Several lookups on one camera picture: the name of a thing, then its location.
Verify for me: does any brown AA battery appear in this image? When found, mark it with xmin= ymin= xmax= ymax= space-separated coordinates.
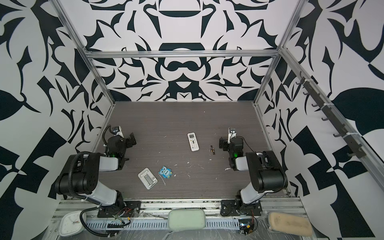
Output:
xmin=210 ymin=146 xmax=216 ymax=155

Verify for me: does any white remote control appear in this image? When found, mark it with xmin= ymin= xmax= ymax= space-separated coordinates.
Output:
xmin=187 ymin=133 xmax=200 ymax=152

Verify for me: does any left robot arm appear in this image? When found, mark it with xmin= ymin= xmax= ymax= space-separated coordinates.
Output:
xmin=54 ymin=133 xmax=137 ymax=210

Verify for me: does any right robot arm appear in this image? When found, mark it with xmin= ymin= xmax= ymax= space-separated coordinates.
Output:
xmin=219 ymin=137 xmax=288 ymax=210

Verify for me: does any white phone stand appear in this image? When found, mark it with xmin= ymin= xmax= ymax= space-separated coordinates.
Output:
xmin=138 ymin=168 xmax=158 ymax=190

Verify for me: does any small circuit board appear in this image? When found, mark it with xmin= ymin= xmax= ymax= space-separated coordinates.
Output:
xmin=239 ymin=218 xmax=255 ymax=235

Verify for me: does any white square clock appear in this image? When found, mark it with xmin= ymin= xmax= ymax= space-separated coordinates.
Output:
xmin=59 ymin=211 xmax=85 ymax=237

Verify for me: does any green sponge pad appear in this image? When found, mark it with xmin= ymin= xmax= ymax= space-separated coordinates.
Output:
xmin=168 ymin=209 xmax=206 ymax=232

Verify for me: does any beige sponge pad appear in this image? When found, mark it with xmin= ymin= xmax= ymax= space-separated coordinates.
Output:
xmin=268 ymin=212 xmax=313 ymax=237

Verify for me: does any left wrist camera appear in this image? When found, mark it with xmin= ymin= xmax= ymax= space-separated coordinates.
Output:
xmin=111 ymin=126 xmax=124 ymax=138

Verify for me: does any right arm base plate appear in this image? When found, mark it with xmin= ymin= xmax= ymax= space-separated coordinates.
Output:
xmin=220 ymin=200 xmax=263 ymax=217

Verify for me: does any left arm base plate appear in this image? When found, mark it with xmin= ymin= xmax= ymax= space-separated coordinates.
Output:
xmin=97 ymin=201 xmax=142 ymax=218

